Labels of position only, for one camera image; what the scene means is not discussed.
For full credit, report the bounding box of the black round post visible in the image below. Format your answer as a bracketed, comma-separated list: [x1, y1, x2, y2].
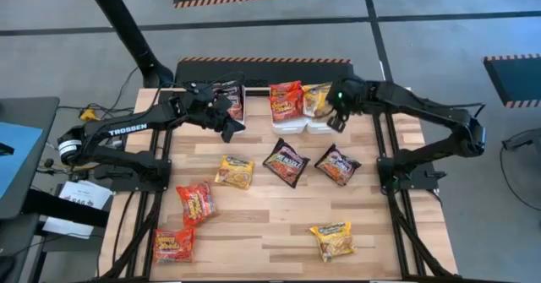
[81, 0, 175, 89]

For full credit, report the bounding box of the blue desk pad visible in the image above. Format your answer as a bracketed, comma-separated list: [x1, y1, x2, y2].
[0, 121, 44, 200]

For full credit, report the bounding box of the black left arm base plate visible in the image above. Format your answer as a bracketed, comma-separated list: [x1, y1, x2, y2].
[93, 159, 172, 193]

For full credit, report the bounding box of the white printed paper sheet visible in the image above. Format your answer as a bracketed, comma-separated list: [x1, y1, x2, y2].
[57, 180, 114, 211]

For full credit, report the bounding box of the grey desk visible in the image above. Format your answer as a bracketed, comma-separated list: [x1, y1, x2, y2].
[0, 95, 61, 220]

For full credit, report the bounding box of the black floor cable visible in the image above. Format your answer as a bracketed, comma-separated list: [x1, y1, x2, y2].
[57, 65, 140, 115]

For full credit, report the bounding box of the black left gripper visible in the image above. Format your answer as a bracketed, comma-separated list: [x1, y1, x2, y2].
[192, 89, 247, 144]

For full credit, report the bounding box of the black Fire Noodle pack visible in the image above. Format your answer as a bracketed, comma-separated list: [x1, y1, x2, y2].
[262, 137, 312, 189]
[314, 143, 363, 187]
[226, 99, 245, 122]
[213, 84, 243, 102]

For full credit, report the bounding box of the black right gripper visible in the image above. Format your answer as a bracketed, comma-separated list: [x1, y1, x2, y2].
[326, 79, 364, 133]

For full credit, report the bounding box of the yellow Creamy Chicken ramen pack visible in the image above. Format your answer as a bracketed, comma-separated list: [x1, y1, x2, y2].
[214, 155, 255, 190]
[309, 220, 358, 263]
[302, 83, 334, 118]

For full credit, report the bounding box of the black desk crossbeam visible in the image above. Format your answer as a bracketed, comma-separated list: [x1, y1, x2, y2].
[23, 188, 110, 229]

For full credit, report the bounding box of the white plastic bin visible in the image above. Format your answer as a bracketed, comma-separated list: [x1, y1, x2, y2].
[303, 84, 341, 135]
[270, 86, 309, 135]
[213, 84, 247, 135]

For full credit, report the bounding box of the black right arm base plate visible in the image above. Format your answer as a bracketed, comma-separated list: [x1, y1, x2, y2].
[377, 155, 448, 191]

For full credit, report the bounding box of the black aluminium table frame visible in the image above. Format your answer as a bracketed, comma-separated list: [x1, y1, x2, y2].
[99, 87, 456, 283]

